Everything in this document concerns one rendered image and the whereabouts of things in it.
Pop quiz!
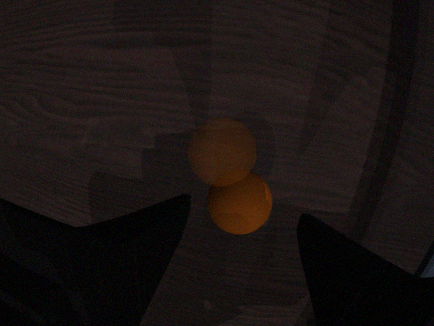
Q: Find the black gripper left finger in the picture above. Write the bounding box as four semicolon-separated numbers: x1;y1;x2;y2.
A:
0;194;192;326

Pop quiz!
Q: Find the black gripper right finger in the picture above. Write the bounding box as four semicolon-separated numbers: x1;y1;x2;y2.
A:
297;214;434;326

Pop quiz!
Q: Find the blue-grey l-shaped low wall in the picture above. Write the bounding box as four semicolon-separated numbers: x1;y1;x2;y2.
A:
414;242;434;277

